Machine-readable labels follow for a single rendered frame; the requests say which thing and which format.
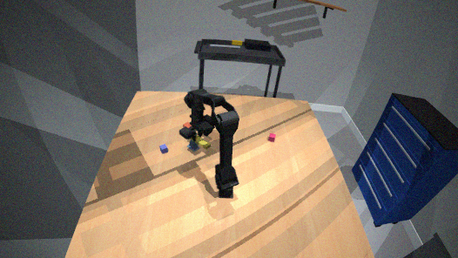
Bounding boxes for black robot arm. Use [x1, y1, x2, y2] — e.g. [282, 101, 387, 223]
[184, 89, 239, 199]

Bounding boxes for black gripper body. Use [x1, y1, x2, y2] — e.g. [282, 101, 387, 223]
[178, 114, 212, 139]

